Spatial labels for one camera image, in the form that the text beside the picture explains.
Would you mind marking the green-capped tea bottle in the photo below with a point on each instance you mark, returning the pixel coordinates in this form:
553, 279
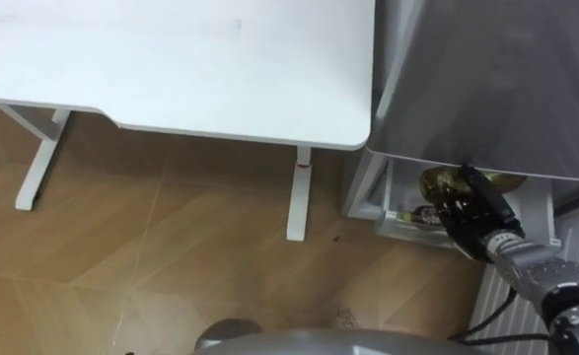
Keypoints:
437, 185

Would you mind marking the white desk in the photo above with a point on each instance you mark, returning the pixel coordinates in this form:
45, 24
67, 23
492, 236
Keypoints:
170, 59

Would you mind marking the yellow-capped dark tea bottle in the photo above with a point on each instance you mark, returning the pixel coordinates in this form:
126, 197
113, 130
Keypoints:
419, 215

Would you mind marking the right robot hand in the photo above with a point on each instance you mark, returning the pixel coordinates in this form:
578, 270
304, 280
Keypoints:
476, 227

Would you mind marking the clear fridge drawer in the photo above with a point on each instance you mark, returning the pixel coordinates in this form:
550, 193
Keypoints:
407, 233

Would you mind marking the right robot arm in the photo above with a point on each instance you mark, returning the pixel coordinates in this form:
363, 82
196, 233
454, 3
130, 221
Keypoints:
540, 276

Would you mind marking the robot body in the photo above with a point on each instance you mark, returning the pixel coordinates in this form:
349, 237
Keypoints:
343, 345

